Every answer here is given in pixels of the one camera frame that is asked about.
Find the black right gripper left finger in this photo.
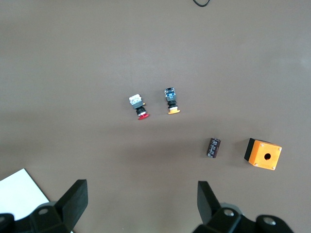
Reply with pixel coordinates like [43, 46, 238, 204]
[0, 179, 88, 233]

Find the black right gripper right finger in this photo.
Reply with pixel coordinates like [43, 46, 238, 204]
[192, 181, 295, 233]

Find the red mushroom push button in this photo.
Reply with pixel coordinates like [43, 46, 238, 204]
[128, 94, 151, 121]

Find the white drawer cabinet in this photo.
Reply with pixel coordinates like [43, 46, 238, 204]
[0, 168, 51, 222]

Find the orange mushroom push button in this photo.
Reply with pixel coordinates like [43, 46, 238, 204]
[163, 87, 181, 116]

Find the small black connector block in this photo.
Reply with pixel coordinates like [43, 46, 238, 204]
[206, 137, 222, 159]

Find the orange button enclosure box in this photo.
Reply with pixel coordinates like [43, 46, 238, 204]
[243, 137, 283, 171]

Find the black looped table cable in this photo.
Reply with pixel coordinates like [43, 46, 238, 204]
[192, 0, 211, 8]

